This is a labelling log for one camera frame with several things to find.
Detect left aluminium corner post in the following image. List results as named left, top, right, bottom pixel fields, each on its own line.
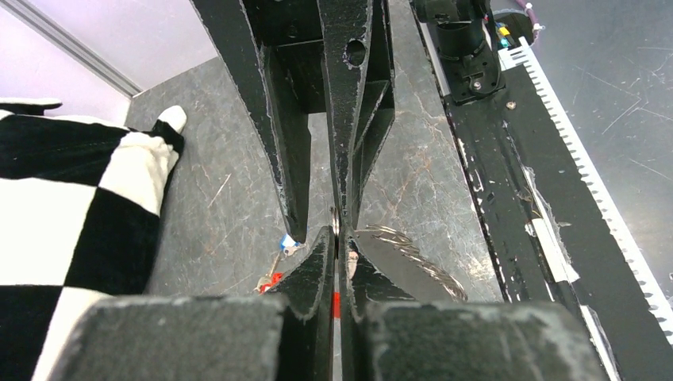
left=1, top=0, right=143, bottom=98

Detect white toothed cable duct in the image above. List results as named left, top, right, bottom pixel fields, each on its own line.
left=499, top=37, right=672, bottom=344

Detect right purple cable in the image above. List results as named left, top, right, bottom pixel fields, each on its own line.
left=512, top=0, right=546, bottom=36

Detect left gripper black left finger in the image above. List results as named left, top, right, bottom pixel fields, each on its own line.
left=51, top=226, right=335, bottom=380

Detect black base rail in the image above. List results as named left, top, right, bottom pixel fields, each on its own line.
left=421, top=25, right=672, bottom=380

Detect black and white checkered pillow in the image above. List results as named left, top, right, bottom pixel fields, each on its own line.
left=1, top=98, right=187, bottom=380

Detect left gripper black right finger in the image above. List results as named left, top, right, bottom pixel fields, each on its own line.
left=338, top=229, right=606, bottom=380

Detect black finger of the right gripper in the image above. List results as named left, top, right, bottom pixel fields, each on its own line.
left=193, top=1, right=310, bottom=243
left=317, top=1, right=395, bottom=226

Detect key with red tag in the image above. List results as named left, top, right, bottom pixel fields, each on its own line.
left=255, top=251, right=285, bottom=294

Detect key with blue tag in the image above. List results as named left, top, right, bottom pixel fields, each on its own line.
left=279, top=234, right=304, bottom=256

